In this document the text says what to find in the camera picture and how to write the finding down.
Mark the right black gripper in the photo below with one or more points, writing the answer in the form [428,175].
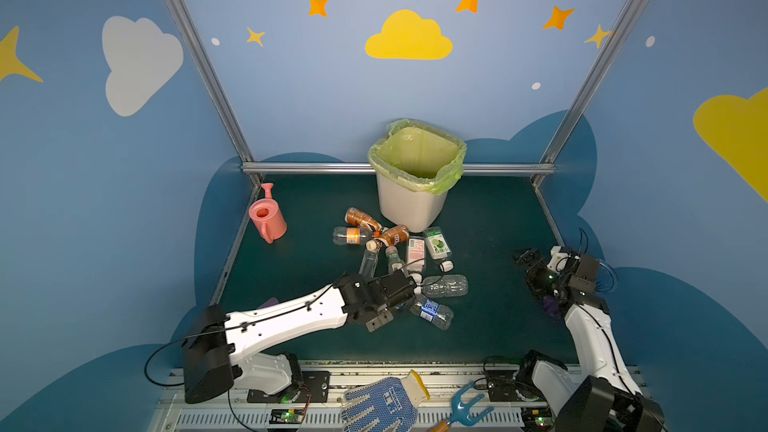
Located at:
[541,270]

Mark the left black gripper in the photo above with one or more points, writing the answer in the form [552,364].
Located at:
[395,288]

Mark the blue label bottle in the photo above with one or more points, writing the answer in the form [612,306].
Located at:
[438,315]

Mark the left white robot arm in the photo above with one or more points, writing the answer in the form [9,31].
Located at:
[226,350]

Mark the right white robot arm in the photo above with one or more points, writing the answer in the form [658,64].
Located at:
[605,397]

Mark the white plastic waste bin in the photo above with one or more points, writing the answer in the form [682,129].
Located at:
[415,210]

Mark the green bin liner bag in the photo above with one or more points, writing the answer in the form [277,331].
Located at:
[419,157]

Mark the purple spiky ball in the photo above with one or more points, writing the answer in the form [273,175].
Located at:
[552,307]

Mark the clear bottle green neck label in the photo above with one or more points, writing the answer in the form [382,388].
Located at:
[395,262]

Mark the clear bottle orange label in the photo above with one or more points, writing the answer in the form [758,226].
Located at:
[352,235]

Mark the brown bottle white cap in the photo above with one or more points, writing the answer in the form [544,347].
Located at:
[389,238]

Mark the clear blue plastic cup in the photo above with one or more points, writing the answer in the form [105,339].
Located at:
[606,278]

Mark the clear ribbed unlabelled bottle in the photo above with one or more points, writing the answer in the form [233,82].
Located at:
[444,286]

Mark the clear bottle pink label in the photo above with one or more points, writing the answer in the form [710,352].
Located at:
[416,255]

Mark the brown label bottle far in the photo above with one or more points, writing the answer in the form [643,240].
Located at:
[357,218]

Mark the clear bottle lime label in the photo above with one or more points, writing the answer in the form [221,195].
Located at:
[439,249]

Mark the purple toy shovel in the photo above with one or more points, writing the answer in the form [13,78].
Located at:
[269,303]

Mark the blue dotted work glove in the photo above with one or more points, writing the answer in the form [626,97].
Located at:
[390,404]

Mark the pink toy watering can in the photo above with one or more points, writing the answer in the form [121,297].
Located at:
[267,217]

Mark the left green circuit board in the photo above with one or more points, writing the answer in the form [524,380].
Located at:
[286,417]

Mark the green circuit board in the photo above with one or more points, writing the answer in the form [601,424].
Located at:
[537,419]
[286,417]

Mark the teal toy garden fork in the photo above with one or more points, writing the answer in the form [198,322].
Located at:
[461,410]

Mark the right green circuit board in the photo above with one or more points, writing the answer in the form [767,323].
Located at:
[537,419]

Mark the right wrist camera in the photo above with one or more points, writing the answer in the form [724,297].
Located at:
[559,258]

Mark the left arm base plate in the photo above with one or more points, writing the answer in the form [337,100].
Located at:
[315,384]

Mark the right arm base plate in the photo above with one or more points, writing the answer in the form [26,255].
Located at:
[502,386]

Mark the horizontal aluminium frame bar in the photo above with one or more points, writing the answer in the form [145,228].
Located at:
[476,169]

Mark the right aluminium frame post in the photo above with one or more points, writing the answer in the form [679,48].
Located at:
[622,28]

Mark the aluminium frame post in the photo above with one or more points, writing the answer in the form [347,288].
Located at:
[622,28]
[196,48]

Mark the left aluminium frame post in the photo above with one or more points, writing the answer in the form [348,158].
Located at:
[196,48]

